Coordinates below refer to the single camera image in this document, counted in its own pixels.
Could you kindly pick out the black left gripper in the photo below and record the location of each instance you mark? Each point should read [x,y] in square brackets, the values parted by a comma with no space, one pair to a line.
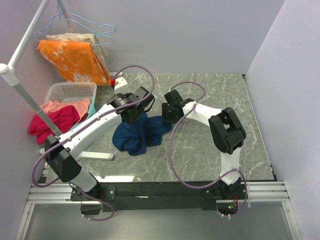
[127,95]

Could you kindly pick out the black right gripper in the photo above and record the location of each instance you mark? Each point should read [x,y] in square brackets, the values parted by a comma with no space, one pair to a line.
[165,108]

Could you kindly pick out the blue t-shirt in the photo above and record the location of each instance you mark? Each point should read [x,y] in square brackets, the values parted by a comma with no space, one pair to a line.
[136,137]

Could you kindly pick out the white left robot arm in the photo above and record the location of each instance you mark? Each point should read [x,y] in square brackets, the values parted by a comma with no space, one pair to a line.
[64,150]

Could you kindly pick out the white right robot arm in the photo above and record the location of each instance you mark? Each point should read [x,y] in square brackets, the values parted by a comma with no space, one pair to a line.
[228,136]

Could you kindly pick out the teal garment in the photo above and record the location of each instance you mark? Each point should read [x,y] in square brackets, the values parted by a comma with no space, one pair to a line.
[90,112]

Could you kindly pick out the pink t-shirt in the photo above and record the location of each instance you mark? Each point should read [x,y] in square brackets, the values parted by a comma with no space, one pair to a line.
[81,106]

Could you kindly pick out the magenta t-shirt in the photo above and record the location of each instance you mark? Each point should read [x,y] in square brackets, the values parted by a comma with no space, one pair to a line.
[64,119]

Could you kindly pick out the orange patterned cloth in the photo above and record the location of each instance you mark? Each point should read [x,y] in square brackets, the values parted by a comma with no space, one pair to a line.
[75,61]

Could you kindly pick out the white plastic laundry basket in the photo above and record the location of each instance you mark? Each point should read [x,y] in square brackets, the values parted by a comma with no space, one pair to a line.
[69,92]

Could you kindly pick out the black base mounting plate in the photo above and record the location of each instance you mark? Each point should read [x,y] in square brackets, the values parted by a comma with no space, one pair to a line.
[158,196]

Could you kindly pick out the beige cloth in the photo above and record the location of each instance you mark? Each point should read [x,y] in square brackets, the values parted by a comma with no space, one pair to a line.
[98,49]

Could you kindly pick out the white clothes rack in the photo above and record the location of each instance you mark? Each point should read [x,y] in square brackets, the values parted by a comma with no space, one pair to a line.
[34,72]

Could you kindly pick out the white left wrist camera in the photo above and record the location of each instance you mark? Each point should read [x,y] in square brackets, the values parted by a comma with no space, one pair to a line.
[120,86]

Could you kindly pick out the blue wire hanger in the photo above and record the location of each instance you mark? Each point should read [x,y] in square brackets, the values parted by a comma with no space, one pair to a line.
[76,22]
[56,26]

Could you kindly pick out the aluminium rail frame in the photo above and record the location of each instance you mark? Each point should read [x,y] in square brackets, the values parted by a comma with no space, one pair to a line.
[256,191]

